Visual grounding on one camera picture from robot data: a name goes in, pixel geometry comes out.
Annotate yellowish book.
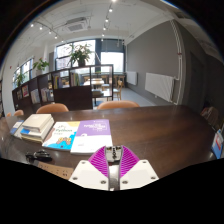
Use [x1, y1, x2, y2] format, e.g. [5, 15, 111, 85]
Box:
[20, 131, 51, 144]

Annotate dark blue thin book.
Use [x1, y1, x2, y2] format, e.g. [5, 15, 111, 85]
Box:
[9, 119, 25, 136]

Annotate large white radiator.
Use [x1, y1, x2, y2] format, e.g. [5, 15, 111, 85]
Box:
[144, 72, 176, 103]

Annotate brown chair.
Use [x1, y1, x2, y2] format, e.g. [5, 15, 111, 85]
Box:
[200, 106, 219, 128]

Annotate small potted plant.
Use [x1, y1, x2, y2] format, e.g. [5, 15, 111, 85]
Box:
[14, 72, 26, 84]

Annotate ceiling spot lights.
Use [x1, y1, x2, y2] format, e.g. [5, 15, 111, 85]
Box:
[29, 0, 116, 39]

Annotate blue printed booklet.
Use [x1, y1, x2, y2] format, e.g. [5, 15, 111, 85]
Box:
[211, 129, 224, 159]

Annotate white wall pipes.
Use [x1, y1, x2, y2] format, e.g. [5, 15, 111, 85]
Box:
[170, 19, 184, 106]

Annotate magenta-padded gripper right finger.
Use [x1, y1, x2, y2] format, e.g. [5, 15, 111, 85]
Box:
[118, 145, 160, 191]

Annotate far wooden tables and chairs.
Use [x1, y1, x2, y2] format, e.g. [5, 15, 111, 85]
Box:
[82, 73, 127, 102]

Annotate small white radiator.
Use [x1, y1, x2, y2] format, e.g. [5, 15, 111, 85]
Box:
[125, 70, 138, 86]

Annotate ceiling air conditioner unit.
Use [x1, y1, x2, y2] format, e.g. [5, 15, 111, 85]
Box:
[63, 16, 93, 33]

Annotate colourful illustrated book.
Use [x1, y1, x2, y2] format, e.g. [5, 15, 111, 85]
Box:
[42, 120, 81, 152]

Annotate thick cream book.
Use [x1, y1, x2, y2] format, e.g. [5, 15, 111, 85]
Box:
[21, 113, 55, 134]

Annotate dark open shelf unit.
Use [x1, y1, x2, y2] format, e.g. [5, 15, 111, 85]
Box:
[11, 63, 114, 116]

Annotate large potted plant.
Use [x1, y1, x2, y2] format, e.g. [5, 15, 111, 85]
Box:
[68, 43, 94, 68]

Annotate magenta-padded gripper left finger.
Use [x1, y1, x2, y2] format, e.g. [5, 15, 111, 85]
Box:
[68, 145, 111, 191]

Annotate dark grey door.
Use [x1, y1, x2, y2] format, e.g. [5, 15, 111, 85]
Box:
[188, 53, 205, 111]

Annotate medium potted plant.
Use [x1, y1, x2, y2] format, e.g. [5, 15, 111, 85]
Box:
[32, 57, 50, 72]

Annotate purple and white book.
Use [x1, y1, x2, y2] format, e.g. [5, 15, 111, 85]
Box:
[70, 118, 114, 156]

